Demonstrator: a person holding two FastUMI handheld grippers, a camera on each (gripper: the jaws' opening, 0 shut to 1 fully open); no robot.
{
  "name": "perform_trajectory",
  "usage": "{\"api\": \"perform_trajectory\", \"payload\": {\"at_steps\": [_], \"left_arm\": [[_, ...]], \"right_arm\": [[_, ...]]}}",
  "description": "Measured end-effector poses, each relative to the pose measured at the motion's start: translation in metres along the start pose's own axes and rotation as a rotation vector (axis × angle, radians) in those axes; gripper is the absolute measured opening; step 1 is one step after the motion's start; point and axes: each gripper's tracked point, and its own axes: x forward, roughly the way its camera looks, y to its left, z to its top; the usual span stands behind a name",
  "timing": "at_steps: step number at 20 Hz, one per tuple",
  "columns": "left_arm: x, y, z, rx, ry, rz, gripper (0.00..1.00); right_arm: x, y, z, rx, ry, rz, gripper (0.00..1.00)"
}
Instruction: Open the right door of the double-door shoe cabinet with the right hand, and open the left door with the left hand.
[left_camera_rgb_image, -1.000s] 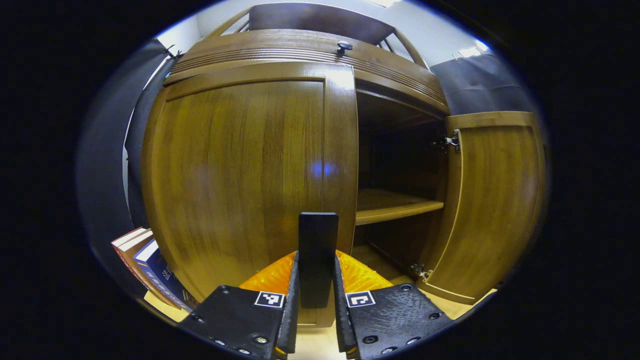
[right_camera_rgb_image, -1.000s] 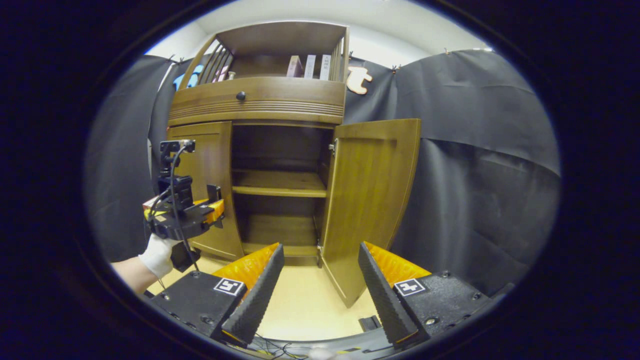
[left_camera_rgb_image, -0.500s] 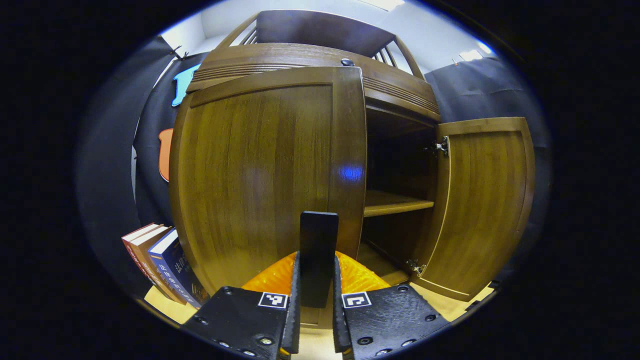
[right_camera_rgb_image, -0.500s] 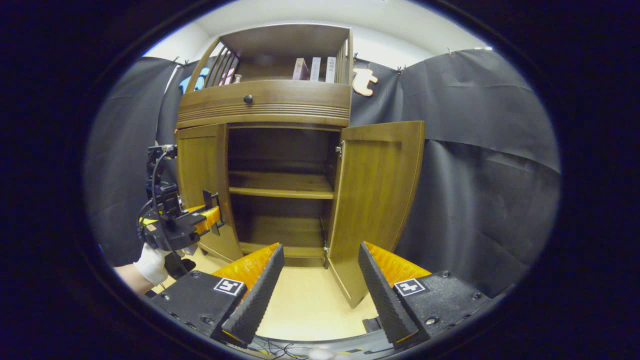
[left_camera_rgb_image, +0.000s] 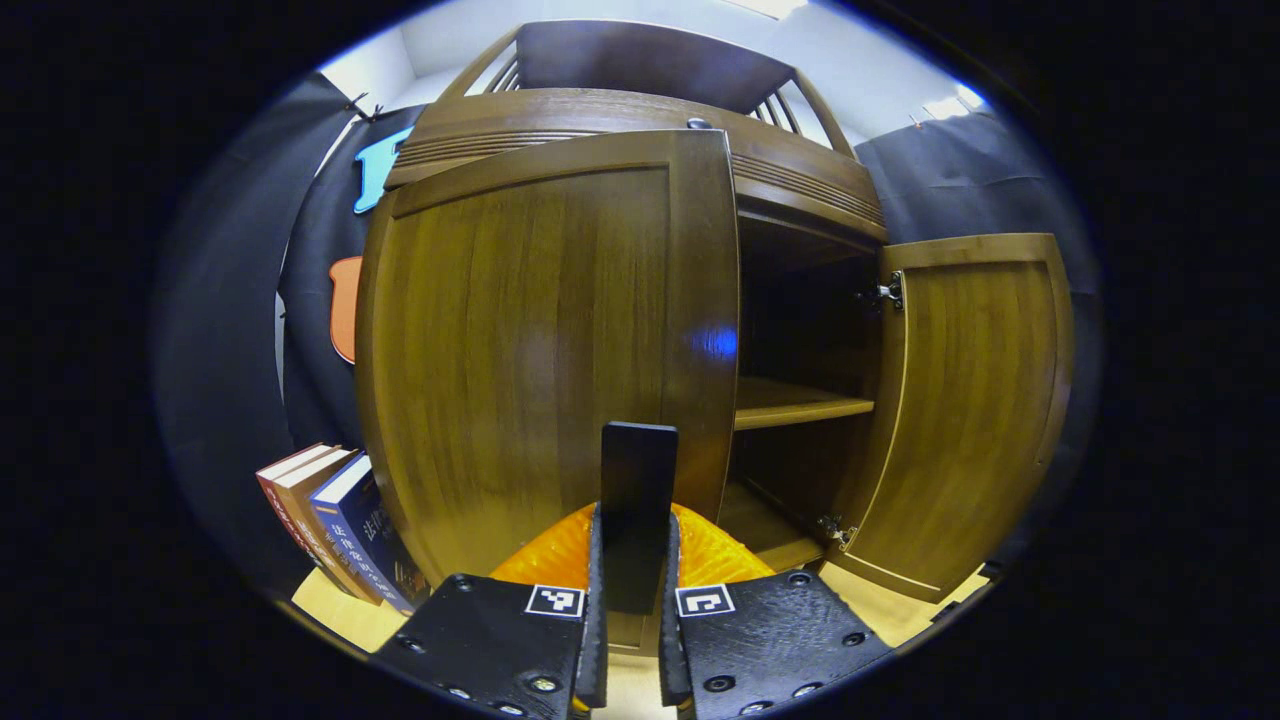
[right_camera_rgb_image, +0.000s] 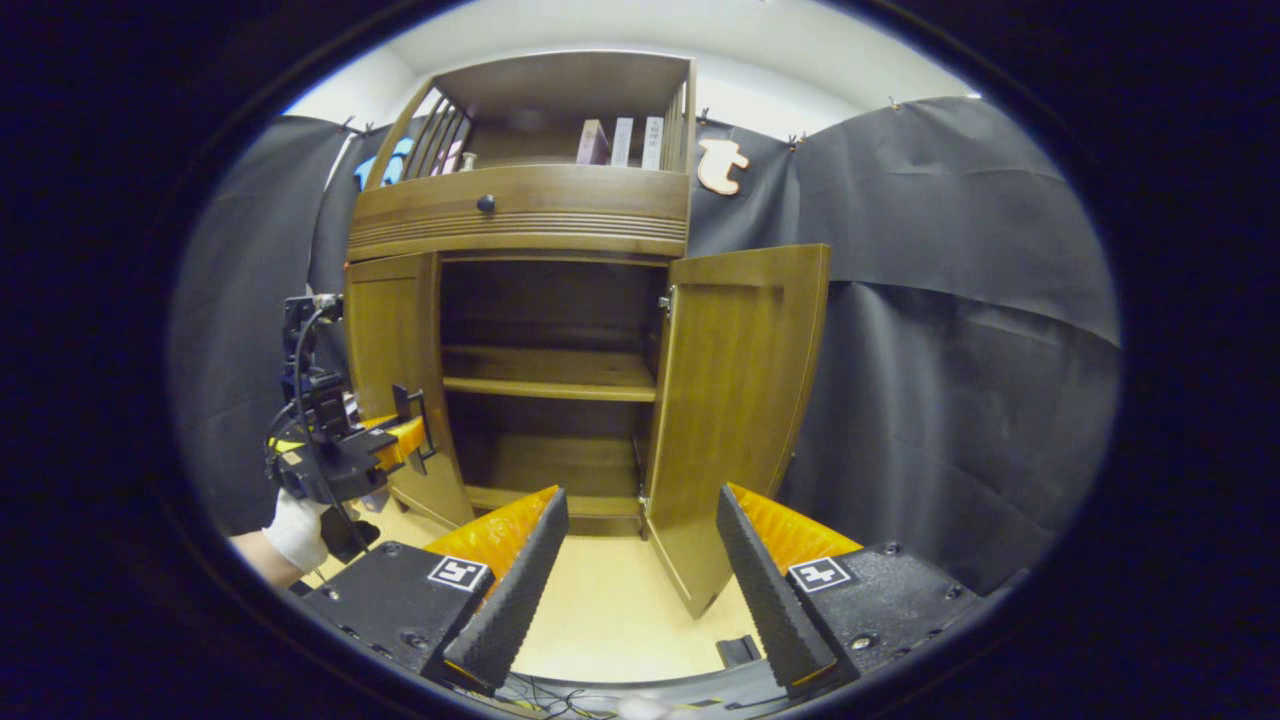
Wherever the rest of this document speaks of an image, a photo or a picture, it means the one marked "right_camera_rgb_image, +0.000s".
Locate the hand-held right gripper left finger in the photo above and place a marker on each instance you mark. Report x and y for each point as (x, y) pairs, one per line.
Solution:
(520, 600)

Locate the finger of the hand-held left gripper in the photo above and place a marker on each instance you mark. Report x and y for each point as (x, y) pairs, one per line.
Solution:
(380, 420)
(405, 442)

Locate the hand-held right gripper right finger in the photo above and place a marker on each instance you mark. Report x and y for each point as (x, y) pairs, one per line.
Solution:
(765, 600)

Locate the wooden double-door shoe cabinet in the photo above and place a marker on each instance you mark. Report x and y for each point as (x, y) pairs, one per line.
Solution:
(560, 85)

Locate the wooden inner cabinet shelf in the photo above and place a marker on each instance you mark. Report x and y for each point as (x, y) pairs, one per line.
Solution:
(550, 375)

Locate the wooden cabinet drawer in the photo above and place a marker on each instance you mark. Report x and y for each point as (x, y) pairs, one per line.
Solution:
(600, 205)

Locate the grey book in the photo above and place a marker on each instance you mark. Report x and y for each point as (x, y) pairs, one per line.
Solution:
(621, 142)

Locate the white book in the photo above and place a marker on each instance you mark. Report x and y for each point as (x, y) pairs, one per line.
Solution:
(653, 143)

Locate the black backdrop cloth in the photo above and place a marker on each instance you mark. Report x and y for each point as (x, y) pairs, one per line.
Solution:
(950, 250)

